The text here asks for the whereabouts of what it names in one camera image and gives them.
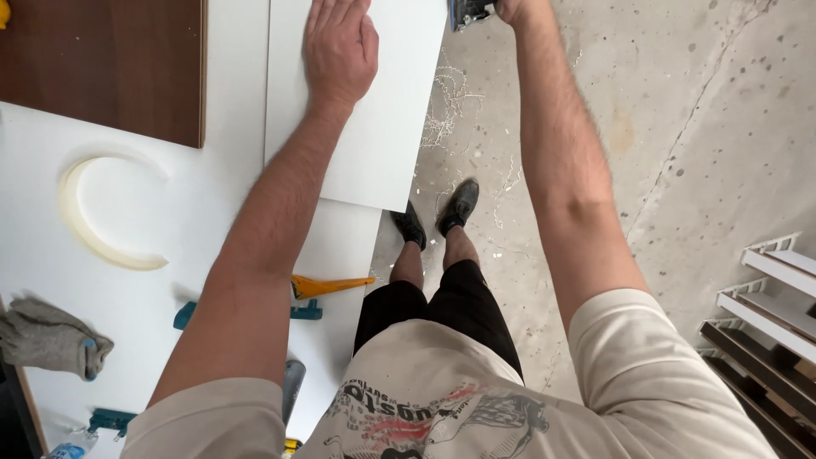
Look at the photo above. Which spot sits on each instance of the person's left hand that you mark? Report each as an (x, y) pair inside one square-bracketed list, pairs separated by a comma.
[(338, 64)]

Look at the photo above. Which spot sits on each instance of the person's right hand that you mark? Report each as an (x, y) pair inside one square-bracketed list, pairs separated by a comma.
[(526, 9)]

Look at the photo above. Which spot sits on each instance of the person's right fingers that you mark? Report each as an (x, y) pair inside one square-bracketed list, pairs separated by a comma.
[(505, 7)]

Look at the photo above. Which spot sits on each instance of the blue and black power tool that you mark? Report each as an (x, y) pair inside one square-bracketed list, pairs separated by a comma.
[(468, 11)]

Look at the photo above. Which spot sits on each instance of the white laminated board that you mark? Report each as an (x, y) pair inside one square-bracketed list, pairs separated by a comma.
[(395, 95)]

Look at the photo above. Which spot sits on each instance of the scattered white shavings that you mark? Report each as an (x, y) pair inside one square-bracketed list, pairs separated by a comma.
[(446, 102)]

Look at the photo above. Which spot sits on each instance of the black right shoe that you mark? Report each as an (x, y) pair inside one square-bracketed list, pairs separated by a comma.
[(460, 204)]

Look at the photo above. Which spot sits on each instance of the black shoe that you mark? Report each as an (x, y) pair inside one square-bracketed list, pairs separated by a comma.
[(411, 226), (460, 204)]

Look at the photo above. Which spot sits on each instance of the black left shoe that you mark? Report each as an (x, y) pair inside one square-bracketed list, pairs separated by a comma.
[(411, 226)]

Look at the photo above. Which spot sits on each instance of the person's right leg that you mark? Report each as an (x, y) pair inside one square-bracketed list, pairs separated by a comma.
[(459, 248)]

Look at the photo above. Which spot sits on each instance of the person's leg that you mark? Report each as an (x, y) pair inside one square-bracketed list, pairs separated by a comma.
[(407, 264), (459, 248)]

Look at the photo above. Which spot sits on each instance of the person's left leg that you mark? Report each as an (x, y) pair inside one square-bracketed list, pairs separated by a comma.
[(407, 264)]

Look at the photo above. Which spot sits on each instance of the black shorts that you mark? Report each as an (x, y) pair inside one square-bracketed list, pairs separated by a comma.
[(465, 306)]

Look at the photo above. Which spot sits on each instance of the orange plastic hand tool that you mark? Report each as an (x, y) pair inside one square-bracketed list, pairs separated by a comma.
[(325, 285)]

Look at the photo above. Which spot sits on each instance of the teal bar clamp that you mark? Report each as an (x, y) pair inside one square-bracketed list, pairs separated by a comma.
[(307, 312)]

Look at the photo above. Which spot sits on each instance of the brown wood-grain board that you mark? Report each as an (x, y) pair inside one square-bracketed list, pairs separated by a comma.
[(108, 64)]

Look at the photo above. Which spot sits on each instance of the beige printed t-shirt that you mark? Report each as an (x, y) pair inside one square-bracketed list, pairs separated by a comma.
[(433, 408)]

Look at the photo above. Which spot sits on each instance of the stack of laminated boards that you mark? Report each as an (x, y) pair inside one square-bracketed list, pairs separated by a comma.
[(765, 344)]

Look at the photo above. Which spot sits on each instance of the grey cylindrical tube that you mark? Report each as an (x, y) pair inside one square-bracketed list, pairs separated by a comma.
[(292, 389)]

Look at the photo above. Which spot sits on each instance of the cream curved edge strip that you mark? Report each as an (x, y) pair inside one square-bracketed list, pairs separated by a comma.
[(80, 220)]

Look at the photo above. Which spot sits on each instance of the yellow and black tool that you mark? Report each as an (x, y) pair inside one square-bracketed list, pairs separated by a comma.
[(290, 449)]

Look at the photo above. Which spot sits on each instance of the yellow object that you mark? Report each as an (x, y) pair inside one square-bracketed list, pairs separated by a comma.
[(4, 14)]

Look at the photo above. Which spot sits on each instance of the grey work glove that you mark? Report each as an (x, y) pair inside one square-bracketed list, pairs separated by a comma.
[(51, 338)]

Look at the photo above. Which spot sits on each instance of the clear plastic water bottle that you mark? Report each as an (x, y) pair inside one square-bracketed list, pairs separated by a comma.
[(73, 446)]

